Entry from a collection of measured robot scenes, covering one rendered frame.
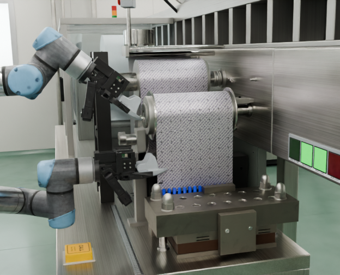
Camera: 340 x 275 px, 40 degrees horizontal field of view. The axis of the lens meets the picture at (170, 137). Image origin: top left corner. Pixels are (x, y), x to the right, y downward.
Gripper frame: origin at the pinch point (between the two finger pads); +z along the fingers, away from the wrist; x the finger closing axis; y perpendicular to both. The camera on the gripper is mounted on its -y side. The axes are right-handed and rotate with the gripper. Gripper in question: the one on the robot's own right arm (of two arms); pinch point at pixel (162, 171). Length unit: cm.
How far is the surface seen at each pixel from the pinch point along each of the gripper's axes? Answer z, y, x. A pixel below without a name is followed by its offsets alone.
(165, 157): 1.0, 4.0, -0.3
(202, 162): 12.2, 1.8, -0.2
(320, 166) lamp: 29.4, 7.9, -36.1
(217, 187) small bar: 14.7, -4.7, -6.3
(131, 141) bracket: -7.7, 7.9, 7.9
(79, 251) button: -25.7, -16.6, -12.0
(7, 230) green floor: -76, -109, 255
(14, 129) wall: -91, -72, 556
